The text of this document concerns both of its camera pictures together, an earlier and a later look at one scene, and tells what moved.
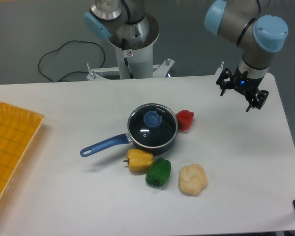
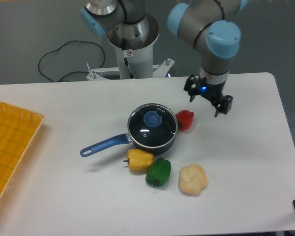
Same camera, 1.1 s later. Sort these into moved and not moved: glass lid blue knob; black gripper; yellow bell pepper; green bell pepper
Moved: black gripper
Not moved: yellow bell pepper; green bell pepper; glass lid blue knob
